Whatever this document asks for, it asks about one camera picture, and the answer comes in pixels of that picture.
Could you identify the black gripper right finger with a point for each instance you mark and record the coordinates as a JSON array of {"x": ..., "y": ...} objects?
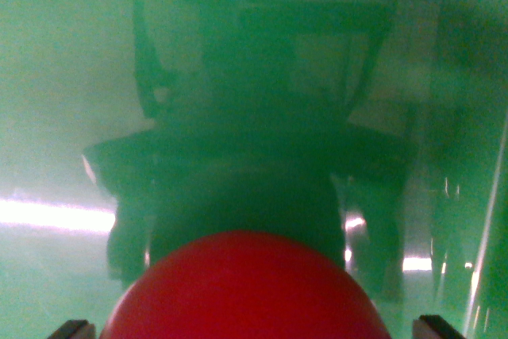
[{"x": 433, "y": 329}]

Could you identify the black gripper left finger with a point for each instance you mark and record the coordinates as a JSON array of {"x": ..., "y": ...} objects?
[{"x": 75, "y": 331}]

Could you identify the red toy apple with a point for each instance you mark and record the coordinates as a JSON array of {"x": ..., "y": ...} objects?
[{"x": 246, "y": 291}]

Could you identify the green plastic bin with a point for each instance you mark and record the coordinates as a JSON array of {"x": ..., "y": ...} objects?
[{"x": 254, "y": 97}]

